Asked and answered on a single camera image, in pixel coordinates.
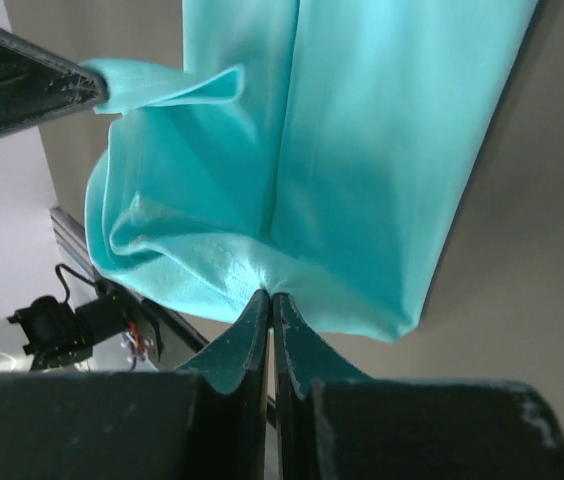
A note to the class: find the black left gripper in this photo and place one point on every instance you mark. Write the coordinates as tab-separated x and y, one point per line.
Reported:
37	86

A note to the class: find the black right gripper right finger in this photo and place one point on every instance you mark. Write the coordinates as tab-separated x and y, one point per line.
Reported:
336	422

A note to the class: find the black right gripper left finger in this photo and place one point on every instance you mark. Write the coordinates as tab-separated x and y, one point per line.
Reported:
203	420

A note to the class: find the teal t shirt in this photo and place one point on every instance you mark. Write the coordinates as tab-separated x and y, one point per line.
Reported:
314	148

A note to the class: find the aluminium frame rail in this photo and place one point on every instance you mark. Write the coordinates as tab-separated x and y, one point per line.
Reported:
70	237

